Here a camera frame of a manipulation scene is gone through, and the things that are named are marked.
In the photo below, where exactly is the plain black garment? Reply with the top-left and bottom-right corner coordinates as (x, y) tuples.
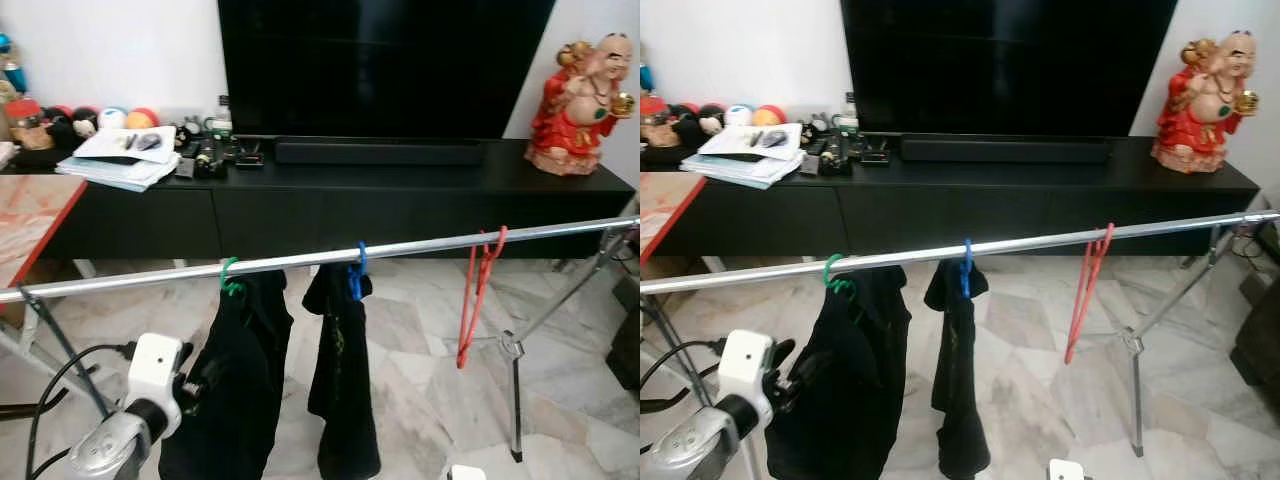
(158, 270), (296, 480)
(765, 265), (913, 480)

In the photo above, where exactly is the red plastic hanger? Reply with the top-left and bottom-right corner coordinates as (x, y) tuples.
(456, 225), (509, 371)
(1063, 222), (1116, 366)

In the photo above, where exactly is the black printed T-shirt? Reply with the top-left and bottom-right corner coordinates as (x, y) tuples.
(922, 258), (993, 480)
(302, 262), (383, 480)

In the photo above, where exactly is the marble table with red edge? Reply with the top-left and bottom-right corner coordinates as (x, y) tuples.
(0, 175), (89, 291)
(640, 172), (709, 286)

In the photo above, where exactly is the stack of white papers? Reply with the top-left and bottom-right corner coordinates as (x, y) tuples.
(680, 122), (806, 189)
(55, 125), (183, 193)

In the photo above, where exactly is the pile of small electronics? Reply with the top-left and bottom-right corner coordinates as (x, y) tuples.
(175, 95), (266, 181)
(800, 92), (891, 178)

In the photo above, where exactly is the black TV console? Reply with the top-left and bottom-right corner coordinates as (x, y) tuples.
(0, 135), (638, 263)
(640, 135), (1261, 259)

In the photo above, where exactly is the silver metal clothes rack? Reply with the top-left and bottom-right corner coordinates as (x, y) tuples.
(640, 210), (1280, 459)
(0, 215), (641, 463)

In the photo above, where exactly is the red-lidded jar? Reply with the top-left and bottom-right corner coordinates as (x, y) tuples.
(640, 95), (681, 148)
(3, 97), (51, 151)

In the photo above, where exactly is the black soundbar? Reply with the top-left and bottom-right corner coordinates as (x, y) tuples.
(273, 135), (488, 167)
(898, 133), (1114, 164)

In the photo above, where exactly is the red laughing Buddha statue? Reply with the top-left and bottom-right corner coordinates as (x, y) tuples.
(525, 32), (638, 178)
(1150, 28), (1263, 174)

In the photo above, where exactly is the large black television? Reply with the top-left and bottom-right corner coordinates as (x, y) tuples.
(840, 0), (1179, 138)
(217, 0), (556, 141)

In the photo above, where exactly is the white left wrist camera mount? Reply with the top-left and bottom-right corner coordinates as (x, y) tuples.
(718, 328), (779, 411)
(125, 333), (193, 411)

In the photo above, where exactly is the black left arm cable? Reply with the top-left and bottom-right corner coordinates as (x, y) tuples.
(25, 343), (136, 480)
(640, 338), (726, 416)

